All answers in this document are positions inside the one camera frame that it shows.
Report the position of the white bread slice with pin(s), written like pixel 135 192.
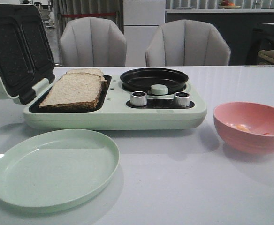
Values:
pixel 75 91
pixel 94 71

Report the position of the orange shrimp pieces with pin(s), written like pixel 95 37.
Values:
pixel 245 128

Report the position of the pink plastic bowl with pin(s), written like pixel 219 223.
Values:
pixel 251 114

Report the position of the green breakfast maker lid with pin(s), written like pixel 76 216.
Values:
pixel 26 60

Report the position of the green breakfast maker base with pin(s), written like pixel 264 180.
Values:
pixel 116 115

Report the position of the left silver control knob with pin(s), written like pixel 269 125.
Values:
pixel 138 98

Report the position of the silver control knob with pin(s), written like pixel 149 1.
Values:
pixel 182 99
pixel 138 98

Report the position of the black round frying pan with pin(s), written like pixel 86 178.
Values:
pixel 142 79

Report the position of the right silver control knob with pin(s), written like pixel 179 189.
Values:
pixel 182 99

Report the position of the right grey upholstered chair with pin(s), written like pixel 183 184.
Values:
pixel 187 43

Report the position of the grey upholstered chair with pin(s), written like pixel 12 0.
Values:
pixel 187 43
pixel 93 42

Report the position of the left grey upholstered chair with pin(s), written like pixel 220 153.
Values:
pixel 93 42

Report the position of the white cabinet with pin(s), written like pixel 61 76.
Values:
pixel 140 20

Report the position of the light green round plate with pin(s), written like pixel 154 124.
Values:
pixel 57 170

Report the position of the grey counter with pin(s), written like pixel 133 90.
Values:
pixel 246 31

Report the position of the fruit plate on counter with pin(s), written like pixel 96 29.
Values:
pixel 226 4

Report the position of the beige sofa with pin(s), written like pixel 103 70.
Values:
pixel 267 57

